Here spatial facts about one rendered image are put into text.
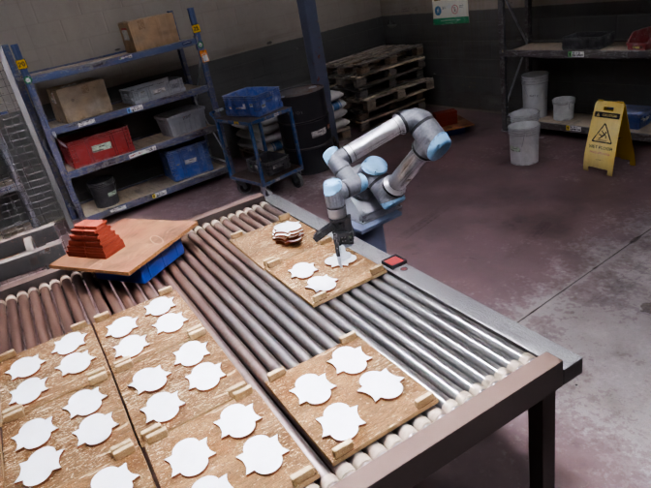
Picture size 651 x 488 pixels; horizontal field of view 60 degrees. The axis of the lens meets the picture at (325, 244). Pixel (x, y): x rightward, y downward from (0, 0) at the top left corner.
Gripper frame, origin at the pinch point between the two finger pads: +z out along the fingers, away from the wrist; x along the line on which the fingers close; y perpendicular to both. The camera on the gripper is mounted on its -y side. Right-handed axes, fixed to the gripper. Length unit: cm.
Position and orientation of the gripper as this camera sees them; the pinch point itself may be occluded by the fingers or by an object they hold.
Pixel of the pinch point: (340, 259)
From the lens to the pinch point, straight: 237.2
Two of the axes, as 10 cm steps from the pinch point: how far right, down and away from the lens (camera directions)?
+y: 9.8, -1.1, -1.6
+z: 1.7, 8.8, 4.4
